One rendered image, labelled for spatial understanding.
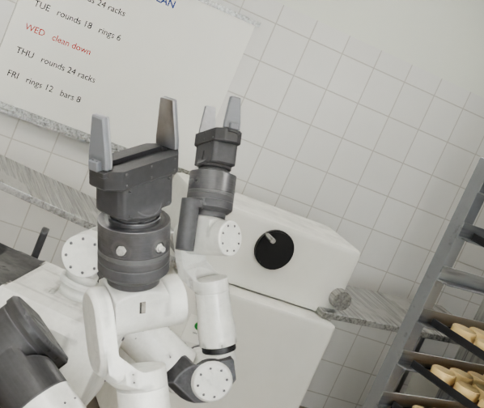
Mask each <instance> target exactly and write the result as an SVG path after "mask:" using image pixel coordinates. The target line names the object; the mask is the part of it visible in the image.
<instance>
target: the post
mask: <svg viewBox="0 0 484 408"><path fill-rule="evenodd" d="M483 180H484V158H482V157H481V158H480V160H479V161H478V164H477V166H476V168H475V169H474V171H473V175H472V176H471V178H470V180H469V183H468V184H467V186H466V188H465V191H464V193H463V195H462V197H461V200H460V201H459V203H458V205H457V208H456V210H455V212H454V214H453V216H452V218H451V220H450V223H449V225H448V227H447V229H446V231H445V233H444V235H443V238H442V240H441V241H440V243H439V246H438V248H437V249H436V251H435V255H434V257H433V258H432V260H431V263H430V265H429V266H428V268H427V272H426V273H425V275H424V277H423V279H422V281H421V283H420V285H419V288H418V290H417V292H416V294H415V296H414V298H413V300H412V303H411V305H410V307H409V309H408V311H407V313H406V315H405V318H404V320H403V322H402V323H401V326H400V328H399V330H398V331H397V335H396V337H395V338H394V340H393V343H392V345H391V346H390V348H389V351H388V354H387V355H386V357H385V359H384V362H383V363H382V365H381V368H380V370H379V372H378V374H377V376H376V378H375V380H374V383H373V385H372V387H371V389H370V391H369V393H368V395H367V397H366V400H365V402H364V403H363V406H362V408H380V407H378V405H377V402H378V401H379V399H380V395H381V394H382V392H383V391H386V392H393V390H394V388H395V386H396V384H397V382H398V380H399V378H400V375H401V373H402V371H403V368H401V367H400V366H399V365H397V360H398V358H399V356H400V354H401V352H402V350H406V351H412V350H413V349H414V346H415V344H416V342H417V341H418V337H419V335H420V333H421V332H422V329H423V326H421V325H420V324H419V323H417V322H416V320H417V319H418V316H419V314H420V312H421V311H422V308H427V309H430V310H432V309H433V307H434V305H435V302H436V300H437V298H438V296H439V294H440V292H441V290H442V288H443V286H444V284H443V283H441V282H440V281H438V280H436V279H437V277H438V275H439V272H440V270H441V268H442V266H448V267H453V265H454V263H455V261H456V258H457V256H458V254H459V252H460V251H461V248H462V246H463V244H464V242H465V241H464V240H462V239H461V238H459V237H457V234H458V232H459V231H460V229H461V226H462V224H463V222H465V223H469V224H472V225H473V223H474V220H475V219H476V217H477V215H478V212H479V211H480V209H481V207H482V204H483V202H484V196H483V195H481V194H479V193H478V190H479V189H480V187H481V185H482V182H483Z"/></svg>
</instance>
